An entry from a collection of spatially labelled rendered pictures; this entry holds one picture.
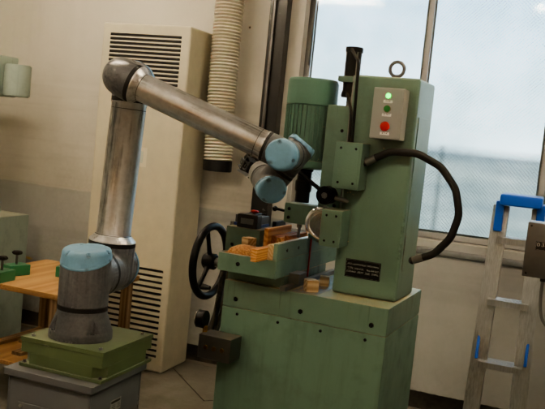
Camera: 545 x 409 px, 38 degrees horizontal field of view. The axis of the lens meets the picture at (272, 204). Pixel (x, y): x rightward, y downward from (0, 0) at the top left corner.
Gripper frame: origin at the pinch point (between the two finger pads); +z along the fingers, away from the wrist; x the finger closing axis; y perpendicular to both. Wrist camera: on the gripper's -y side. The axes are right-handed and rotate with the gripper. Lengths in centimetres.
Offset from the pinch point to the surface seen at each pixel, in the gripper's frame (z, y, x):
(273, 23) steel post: 147, -21, -34
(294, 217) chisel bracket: -6.5, -21.0, 13.0
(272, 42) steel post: 144, -25, -25
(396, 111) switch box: -27, -25, -37
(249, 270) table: -27.5, -7.6, 29.6
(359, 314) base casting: -46, -40, 22
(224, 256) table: -21.2, 0.0, 30.8
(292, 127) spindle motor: -0.2, -6.3, -14.3
